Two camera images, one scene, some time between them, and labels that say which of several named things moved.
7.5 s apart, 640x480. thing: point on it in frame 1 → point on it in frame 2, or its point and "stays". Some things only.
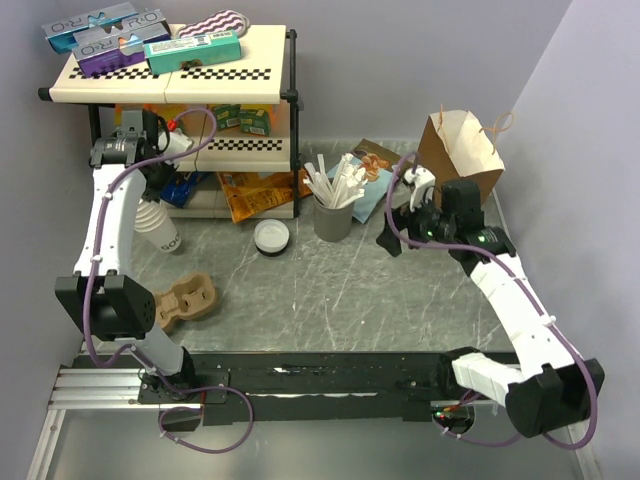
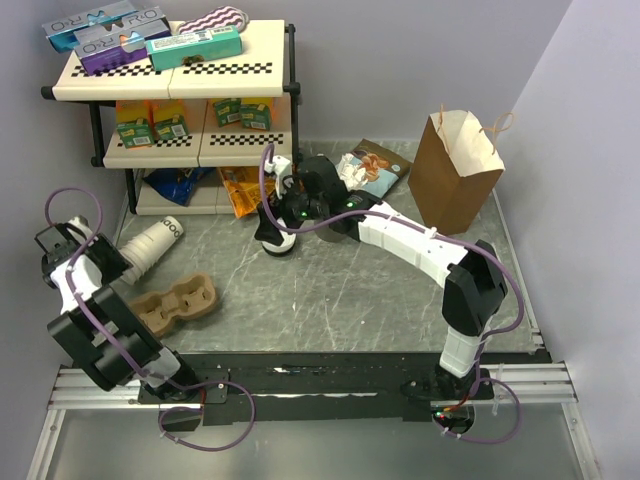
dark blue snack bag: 181,186 stays
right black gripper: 405,219 → 267,231
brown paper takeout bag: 455,146 stays
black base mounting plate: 316,387 stays
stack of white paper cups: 152,222 → 144,251
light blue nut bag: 378,164 stays
